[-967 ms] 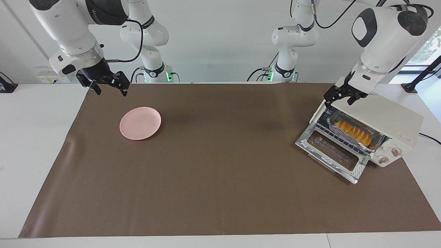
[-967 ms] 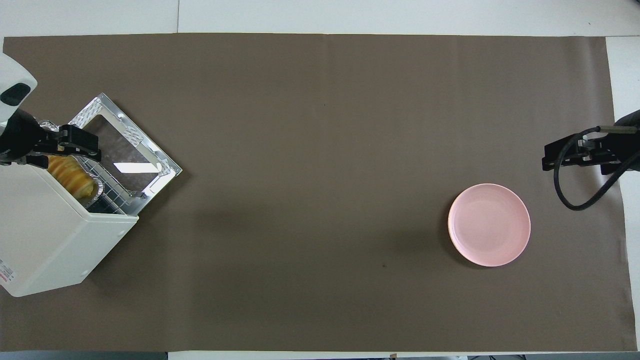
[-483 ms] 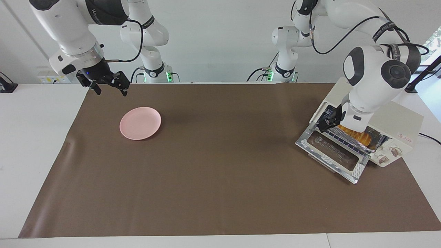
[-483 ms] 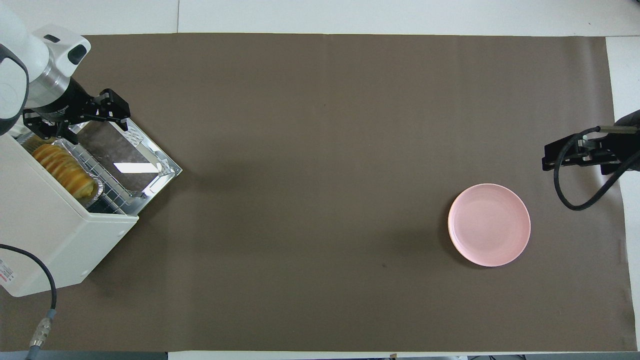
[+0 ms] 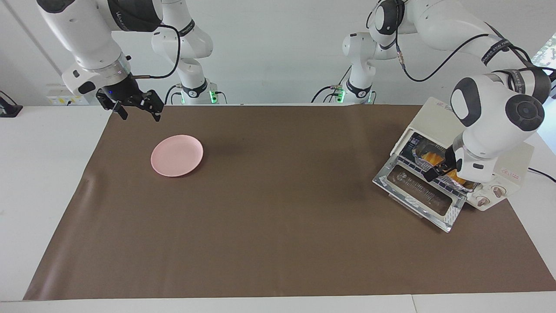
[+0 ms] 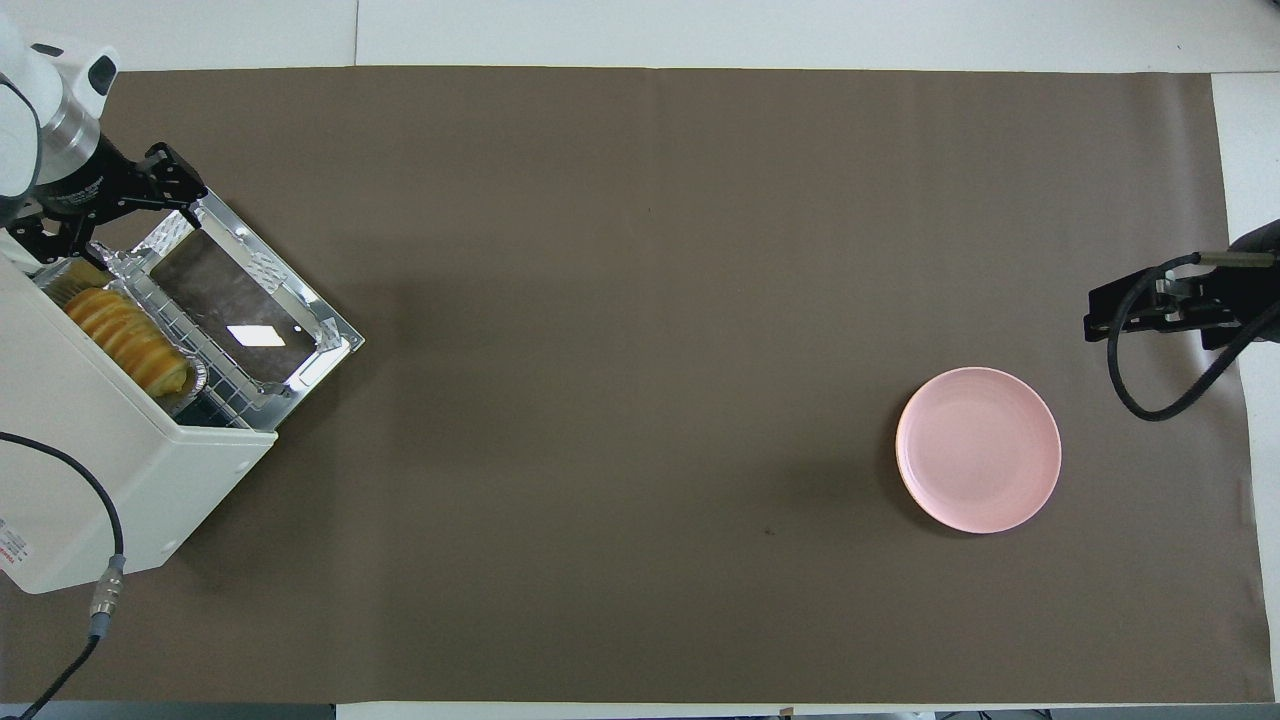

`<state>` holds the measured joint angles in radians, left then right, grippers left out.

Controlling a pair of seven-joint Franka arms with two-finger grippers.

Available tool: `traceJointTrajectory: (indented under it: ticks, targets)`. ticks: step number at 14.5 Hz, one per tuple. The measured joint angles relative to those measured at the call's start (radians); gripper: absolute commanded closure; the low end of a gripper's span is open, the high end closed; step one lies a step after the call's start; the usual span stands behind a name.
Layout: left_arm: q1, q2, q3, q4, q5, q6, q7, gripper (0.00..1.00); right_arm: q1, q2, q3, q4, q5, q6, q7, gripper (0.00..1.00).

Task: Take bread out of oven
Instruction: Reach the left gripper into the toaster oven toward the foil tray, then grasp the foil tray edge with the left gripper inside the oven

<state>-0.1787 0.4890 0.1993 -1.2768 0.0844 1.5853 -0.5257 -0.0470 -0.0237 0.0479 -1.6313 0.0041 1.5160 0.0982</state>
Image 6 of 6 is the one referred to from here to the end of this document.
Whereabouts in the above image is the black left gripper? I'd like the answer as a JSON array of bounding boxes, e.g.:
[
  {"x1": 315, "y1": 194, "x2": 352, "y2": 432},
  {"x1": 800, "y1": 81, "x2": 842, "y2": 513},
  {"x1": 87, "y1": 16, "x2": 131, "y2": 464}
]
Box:
[{"x1": 5, "y1": 138, "x2": 208, "y2": 266}]

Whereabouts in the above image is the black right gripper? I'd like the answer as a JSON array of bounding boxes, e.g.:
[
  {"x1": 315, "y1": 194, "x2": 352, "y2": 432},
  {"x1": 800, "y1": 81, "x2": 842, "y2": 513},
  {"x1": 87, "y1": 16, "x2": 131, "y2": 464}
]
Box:
[{"x1": 1085, "y1": 218, "x2": 1280, "y2": 351}]

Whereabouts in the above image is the metal oven wire rack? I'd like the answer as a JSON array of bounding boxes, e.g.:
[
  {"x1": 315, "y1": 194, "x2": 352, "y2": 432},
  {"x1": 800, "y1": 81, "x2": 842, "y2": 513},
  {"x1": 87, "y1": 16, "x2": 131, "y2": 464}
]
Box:
[{"x1": 120, "y1": 270, "x2": 283, "y2": 431}]

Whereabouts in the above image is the golden ridged bread loaf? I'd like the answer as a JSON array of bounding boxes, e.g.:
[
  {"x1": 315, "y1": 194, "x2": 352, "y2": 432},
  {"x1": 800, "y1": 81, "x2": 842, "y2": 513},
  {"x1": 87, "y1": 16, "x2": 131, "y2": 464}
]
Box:
[{"x1": 63, "y1": 287, "x2": 193, "y2": 396}]

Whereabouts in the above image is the aluminium foil tray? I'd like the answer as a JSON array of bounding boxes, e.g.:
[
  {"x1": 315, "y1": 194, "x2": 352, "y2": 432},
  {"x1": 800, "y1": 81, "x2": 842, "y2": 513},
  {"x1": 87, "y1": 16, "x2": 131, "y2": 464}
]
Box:
[{"x1": 35, "y1": 250, "x2": 213, "y2": 403}]

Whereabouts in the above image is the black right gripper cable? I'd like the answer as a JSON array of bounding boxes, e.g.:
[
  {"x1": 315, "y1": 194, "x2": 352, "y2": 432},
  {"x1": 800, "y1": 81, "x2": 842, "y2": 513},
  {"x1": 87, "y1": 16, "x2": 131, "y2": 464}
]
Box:
[{"x1": 1105, "y1": 252, "x2": 1280, "y2": 422}]

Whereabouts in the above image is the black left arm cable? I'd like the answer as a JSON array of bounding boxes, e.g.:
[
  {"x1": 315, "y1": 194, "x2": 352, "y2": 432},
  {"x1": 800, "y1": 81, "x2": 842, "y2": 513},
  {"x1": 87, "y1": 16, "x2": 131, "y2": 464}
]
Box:
[{"x1": 0, "y1": 432, "x2": 127, "y2": 720}]

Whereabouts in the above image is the pink round plate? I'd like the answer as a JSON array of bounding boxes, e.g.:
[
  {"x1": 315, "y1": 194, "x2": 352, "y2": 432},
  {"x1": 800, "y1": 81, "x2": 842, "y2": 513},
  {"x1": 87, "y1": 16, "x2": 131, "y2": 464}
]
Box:
[{"x1": 895, "y1": 367, "x2": 1062, "y2": 534}]

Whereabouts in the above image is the brown table mat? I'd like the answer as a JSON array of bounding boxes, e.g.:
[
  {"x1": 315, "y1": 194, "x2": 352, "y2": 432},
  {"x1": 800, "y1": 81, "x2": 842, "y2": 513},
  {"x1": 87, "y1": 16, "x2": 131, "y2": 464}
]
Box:
[{"x1": 0, "y1": 66, "x2": 1273, "y2": 704}]

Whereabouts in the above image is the cream toaster oven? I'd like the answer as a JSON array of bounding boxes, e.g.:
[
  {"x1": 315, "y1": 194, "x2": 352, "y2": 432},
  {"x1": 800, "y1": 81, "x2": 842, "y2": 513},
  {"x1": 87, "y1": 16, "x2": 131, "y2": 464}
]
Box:
[{"x1": 0, "y1": 240, "x2": 279, "y2": 596}]

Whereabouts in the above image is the glass oven door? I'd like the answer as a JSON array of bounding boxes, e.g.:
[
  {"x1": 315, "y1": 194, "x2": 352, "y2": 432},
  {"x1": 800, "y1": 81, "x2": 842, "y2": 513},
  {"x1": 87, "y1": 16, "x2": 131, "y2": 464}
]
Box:
[{"x1": 100, "y1": 188, "x2": 366, "y2": 399}]

